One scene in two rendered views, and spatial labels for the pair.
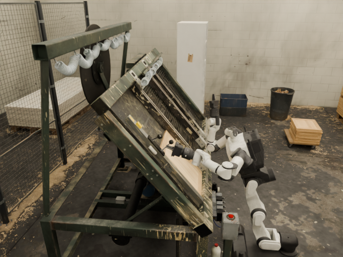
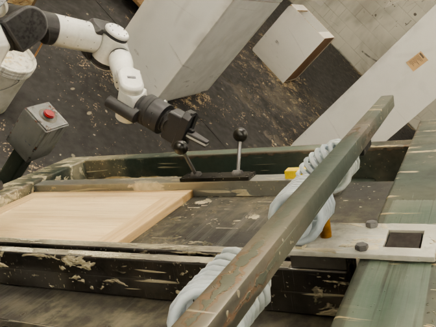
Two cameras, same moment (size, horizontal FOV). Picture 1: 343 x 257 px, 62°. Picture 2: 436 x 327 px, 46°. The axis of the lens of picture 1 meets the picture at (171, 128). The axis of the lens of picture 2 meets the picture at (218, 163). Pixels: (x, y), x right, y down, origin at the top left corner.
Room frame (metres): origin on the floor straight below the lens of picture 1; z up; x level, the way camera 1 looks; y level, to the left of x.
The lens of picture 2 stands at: (3.16, 0.10, 2.10)
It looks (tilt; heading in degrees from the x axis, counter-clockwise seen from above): 30 degrees down; 180
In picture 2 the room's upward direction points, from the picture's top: 43 degrees clockwise
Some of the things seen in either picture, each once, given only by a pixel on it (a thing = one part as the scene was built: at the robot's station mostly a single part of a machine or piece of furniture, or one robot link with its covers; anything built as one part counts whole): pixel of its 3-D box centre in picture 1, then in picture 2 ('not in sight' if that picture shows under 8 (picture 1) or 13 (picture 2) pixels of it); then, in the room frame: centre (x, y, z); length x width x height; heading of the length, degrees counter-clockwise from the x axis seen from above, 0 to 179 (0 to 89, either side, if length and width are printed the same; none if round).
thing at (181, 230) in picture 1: (148, 186); not in sight; (2.87, 0.28, 0.41); 2.20 x 1.38 x 0.83; 174
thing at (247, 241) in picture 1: (263, 245); not in sight; (2.18, -0.93, 0.19); 0.64 x 0.52 x 0.33; 84
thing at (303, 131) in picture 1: (301, 132); not in sight; (4.87, -2.42, 0.20); 0.61 x 0.53 x 0.40; 170
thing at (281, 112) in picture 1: (280, 103); not in sight; (6.18, -2.46, 0.33); 0.52 x 0.51 x 0.65; 170
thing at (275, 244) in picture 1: (268, 238); not in sight; (2.18, -0.96, 0.28); 0.21 x 0.20 x 0.13; 84
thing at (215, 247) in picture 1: (215, 251); not in sight; (2.18, -0.45, 0.10); 0.10 x 0.10 x 0.20
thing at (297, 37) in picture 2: not in sight; (292, 43); (-3.17, -0.27, 0.36); 0.58 x 0.45 x 0.72; 80
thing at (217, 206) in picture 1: (217, 204); not in sight; (2.19, -0.43, 0.69); 0.50 x 0.14 x 0.24; 174
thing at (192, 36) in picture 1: (191, 71); not in sight; (6.34, -0.45, 1.03); 0.61 x 0.58 x 2.05; 170
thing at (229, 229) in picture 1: (229, 226); (37, 132); (1.74, -0.45, 0.84); 0.12 x 0.12 x 0.18; 84
